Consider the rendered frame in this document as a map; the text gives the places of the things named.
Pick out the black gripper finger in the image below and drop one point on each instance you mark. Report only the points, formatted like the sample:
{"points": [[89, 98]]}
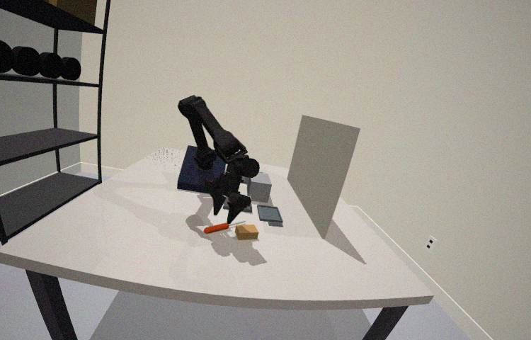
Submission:
{"points": [[234, 210], [218, 201]]}

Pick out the orange-handled screwdriver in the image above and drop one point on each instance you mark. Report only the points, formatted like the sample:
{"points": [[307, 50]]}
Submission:
{"points": [[220, 227]]}

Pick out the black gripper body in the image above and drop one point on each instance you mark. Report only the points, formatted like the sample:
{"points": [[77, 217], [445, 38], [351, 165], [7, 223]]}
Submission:
{"points": [[232, 193]]}

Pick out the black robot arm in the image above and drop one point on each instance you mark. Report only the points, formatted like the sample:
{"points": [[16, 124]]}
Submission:
{"points": [[225, 144]]}

